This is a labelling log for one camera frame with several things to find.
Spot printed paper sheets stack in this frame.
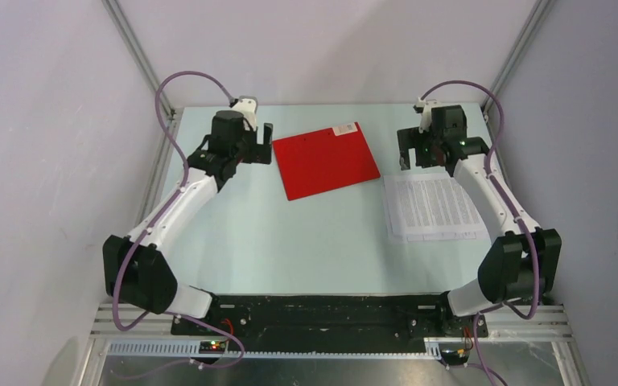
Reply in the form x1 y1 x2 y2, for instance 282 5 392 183
382 173 488 243

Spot red black folder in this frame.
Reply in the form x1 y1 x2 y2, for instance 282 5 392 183
272 121 381 201

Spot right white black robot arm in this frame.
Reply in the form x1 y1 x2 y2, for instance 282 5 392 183
397 100 562 336

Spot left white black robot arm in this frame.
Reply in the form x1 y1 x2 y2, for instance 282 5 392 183
102 109 274 335

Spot left small controller board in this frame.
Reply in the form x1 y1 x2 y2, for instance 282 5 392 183
198 340 228 355

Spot small controller board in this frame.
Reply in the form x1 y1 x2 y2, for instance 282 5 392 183
198 340 228 355
439 348 472 368

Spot right small controller board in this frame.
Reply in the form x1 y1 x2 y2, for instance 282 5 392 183
439 348 472 368

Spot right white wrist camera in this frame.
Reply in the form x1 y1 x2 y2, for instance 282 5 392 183
414 96 439 133

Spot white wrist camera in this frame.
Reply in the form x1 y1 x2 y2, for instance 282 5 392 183
414 96 439 133
230 96 258 132

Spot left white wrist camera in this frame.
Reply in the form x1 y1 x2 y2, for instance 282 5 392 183
230 96 258 132

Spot right aluminium corner post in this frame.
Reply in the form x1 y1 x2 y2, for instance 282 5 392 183
489 0 557 97

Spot aluminium corner post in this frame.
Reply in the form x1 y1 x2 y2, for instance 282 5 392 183
489 0 557 97
101 0 161 94

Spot left aluminium corner post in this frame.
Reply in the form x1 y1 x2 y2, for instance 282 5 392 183
101 0 161 94

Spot white slotted cable duct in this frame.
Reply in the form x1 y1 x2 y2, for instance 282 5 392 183
108 339 442 360

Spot aluminium frame rails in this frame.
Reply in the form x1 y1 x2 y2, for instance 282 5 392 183
76 302 590 386

